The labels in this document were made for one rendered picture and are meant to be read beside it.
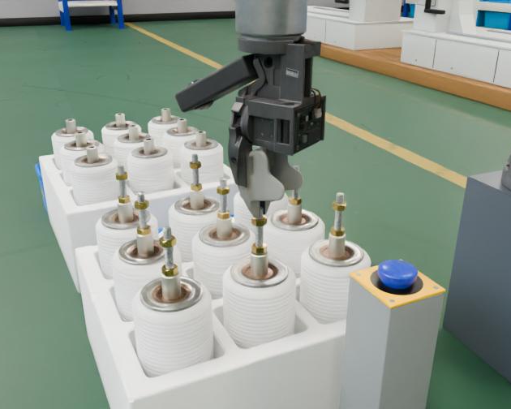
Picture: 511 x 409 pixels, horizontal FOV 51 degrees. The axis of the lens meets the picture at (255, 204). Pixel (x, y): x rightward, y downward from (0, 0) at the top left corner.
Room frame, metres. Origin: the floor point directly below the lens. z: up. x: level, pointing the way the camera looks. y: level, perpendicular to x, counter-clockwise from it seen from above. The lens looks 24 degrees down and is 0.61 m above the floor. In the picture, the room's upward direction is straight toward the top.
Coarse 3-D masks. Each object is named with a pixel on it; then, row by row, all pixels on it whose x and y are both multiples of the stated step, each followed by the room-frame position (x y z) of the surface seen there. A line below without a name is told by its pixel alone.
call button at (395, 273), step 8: (384, 264) 0.49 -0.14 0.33; (392, 264) 0.49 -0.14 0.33; (400, 264) 0.49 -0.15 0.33; (408, 264) 0.49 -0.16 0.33; (384, 272) 0.48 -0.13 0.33; (392, 272) 0.48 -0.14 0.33; (400, 272) 0.48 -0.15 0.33; (408, 272) 0.48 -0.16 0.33; (416, 272) 0.48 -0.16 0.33; (384, 280) 0.47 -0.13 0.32; (392, 280) 0.47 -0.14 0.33; (400, 280) 0.46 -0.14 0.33; (408, 280) 0.47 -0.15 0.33; (400, 288) 0.47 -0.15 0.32
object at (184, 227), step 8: (176, 216) 0.79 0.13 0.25; (184, 216) 0.78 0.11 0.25; (192, 216) 0.78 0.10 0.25; (200, 216) 0.78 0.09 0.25; (208, 216) 0.78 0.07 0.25; (216, 216) 0.79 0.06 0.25; (176, 224) 0.78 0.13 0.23; (184, 224) 0.78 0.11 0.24; (192, 224) 0.77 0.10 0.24; (200, 224) 0.77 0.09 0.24; (208, 224) 0.78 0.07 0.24; (176, 232) 0.78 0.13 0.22; (184, 232) 0.78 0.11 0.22; (192, 232) 0.77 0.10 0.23; (176, 240) 0.79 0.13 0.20; (184, 240) 0.78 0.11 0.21; (184, 248) 0.78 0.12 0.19; (184, 256) 0.78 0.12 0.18; (192, 256) 0.77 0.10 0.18
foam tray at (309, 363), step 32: (96, 256) 0.79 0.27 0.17; (96, 288) 0.68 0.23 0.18; (96, 320) 0.64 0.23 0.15; (96, 352) 0.71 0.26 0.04; (128, 352) 0.54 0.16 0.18; (224, 352) 0.54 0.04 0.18; (256, 352) 0.54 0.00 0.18; (288, 352) 0.54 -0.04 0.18; (320, 352) 0.56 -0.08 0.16; (128, 384) 0.48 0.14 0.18; (160, 384) 0.48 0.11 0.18; (192, 384) 0.49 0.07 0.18; (224, 384) 0.50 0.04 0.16; (256, 384) 0.52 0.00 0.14; (288, 384) 0.54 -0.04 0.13; (320, 384) 0.56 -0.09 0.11
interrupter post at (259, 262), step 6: (252, 252) 0.61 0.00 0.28; (264, 252) 0.61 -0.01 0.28; (252, 258) 0.60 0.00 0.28; (258, 258) 0.60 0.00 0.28; (264, 258) 0.60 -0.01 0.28; (252, 264) 0.60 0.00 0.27; (258, 264) 0.60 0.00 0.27; (264, 264) 0.60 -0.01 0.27; (252, 270) 0.60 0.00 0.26; (258, 270) 0.60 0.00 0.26; (264, 270) 0.60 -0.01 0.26; (258, 276) 0.60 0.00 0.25
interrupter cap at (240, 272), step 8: (240, 264) 0.62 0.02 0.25; (248, 264) 0.62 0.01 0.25; (272, 264) 0.62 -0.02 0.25; (280, 264) 0.62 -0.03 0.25; (232, 272) 0.60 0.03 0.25; (240, 272) 0.60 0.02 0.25; (248, 272) 0.61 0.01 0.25; (272, 272) 0.61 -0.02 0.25; (280, 272) 0.60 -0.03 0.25; (288, 272) 0.60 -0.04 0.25; (240, 280) 0.58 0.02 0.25; (248, 280) 0.58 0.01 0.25; (256, 280) 0.58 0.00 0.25; (264, 280) 0.58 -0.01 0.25; (272, 280) 0.58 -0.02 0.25; (280, 280) 0.58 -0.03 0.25
